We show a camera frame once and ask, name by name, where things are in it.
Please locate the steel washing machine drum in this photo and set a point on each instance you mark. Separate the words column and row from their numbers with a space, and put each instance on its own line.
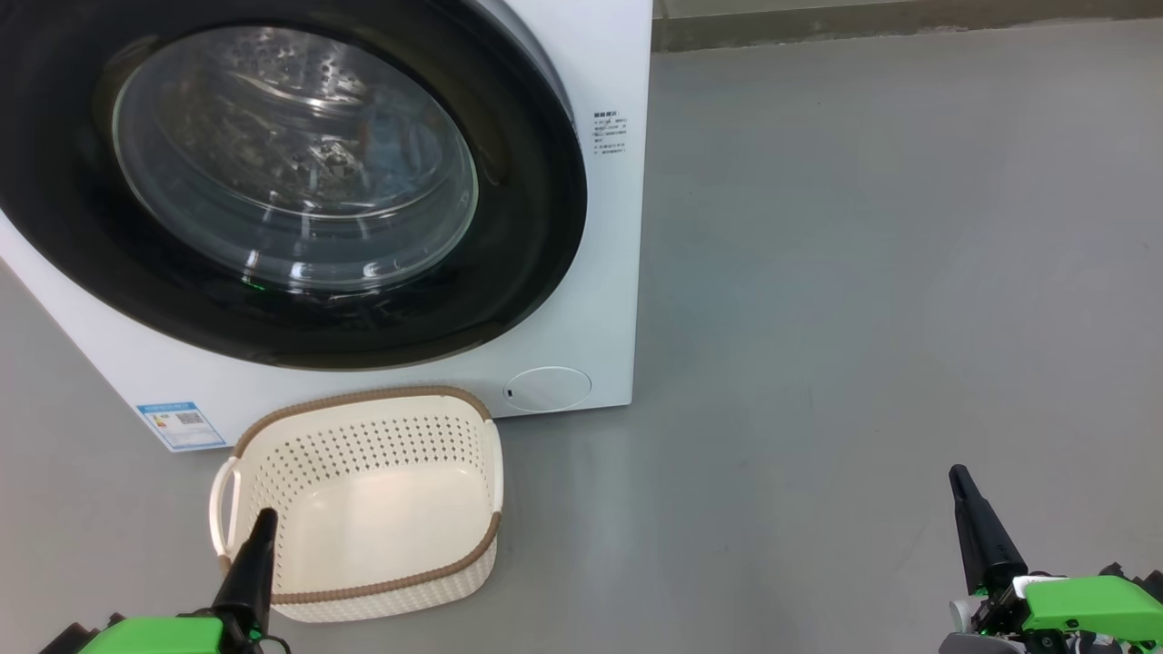
column 273, row 109

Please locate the black glass washer door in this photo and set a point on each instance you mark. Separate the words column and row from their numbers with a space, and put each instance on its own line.
column 527, row 182

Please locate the white front-load washing machine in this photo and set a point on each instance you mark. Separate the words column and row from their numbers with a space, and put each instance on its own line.
column 600, row 272

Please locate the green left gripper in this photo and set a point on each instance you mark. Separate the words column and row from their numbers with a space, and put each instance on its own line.
column 154, row 638

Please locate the cream basket with brown rim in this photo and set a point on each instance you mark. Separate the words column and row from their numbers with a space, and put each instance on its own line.
column 382, row 527

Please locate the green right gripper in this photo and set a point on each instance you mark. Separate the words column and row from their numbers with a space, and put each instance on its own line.
column 1090, row 604

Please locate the black text warning label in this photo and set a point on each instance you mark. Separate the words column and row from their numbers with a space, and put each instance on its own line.
column 611, row 133

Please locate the round white filter cover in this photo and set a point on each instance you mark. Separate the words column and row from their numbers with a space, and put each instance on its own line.
column 548, row 389

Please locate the blue energy label sticker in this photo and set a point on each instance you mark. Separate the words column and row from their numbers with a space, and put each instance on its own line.
column 182, row 427

